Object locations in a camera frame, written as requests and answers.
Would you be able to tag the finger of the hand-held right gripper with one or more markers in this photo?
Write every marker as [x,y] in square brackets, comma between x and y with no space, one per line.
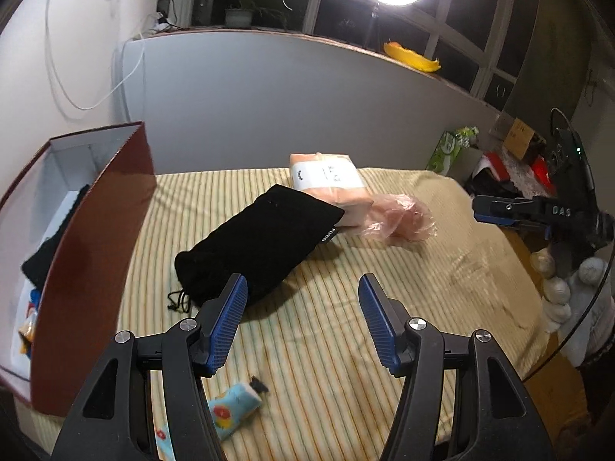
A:
[495,205]

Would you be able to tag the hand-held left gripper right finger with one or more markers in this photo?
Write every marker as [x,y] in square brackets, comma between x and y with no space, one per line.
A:
[379,326]

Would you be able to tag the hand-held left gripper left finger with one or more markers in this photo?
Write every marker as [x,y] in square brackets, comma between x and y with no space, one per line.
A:
[228,326]

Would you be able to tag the brown storage box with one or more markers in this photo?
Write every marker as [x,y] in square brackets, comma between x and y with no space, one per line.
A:
[105,230]

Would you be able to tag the black knit glove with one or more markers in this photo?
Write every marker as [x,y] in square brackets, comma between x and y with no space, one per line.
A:
[45,254]

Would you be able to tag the small colourful pouch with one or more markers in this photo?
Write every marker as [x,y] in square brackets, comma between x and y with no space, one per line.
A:
[28,329]

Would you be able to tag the person's right hand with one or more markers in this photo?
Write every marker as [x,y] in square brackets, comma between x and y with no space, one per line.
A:
[557,297]

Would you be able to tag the pile of clothes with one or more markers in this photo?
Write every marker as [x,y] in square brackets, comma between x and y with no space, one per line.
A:
[485,185]

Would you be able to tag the red cloth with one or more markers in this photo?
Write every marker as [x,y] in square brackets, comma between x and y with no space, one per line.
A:
[495,165]

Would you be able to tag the white lace cloth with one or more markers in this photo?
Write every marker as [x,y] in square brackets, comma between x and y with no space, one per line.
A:
[519,173]

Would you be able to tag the cardboard box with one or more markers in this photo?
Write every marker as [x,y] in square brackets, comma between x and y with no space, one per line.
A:
[519,137]

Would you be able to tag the green and white carton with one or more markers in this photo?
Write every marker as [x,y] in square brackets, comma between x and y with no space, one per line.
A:
[444,153]

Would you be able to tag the striped yellow mat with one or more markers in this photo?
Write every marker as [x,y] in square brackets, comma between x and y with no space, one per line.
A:
[336,259]

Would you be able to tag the light blue flower sock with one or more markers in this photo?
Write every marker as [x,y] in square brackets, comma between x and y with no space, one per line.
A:
[230,408]

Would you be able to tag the pink plastic bag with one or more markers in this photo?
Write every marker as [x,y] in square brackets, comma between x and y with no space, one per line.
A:
[399,221]

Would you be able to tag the orange tissue pack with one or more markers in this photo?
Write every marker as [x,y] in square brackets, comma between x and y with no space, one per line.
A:
[326,177]

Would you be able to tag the yellow fruit bowl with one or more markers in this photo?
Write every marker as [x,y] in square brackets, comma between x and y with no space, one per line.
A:
[413,57]

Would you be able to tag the black tripod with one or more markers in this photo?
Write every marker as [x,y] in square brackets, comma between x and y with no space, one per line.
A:
[372,24]

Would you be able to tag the white power strip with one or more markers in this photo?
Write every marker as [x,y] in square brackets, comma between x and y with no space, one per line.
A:
[163,26]

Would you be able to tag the potted plant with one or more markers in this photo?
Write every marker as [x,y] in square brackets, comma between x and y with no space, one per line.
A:
[239,18]

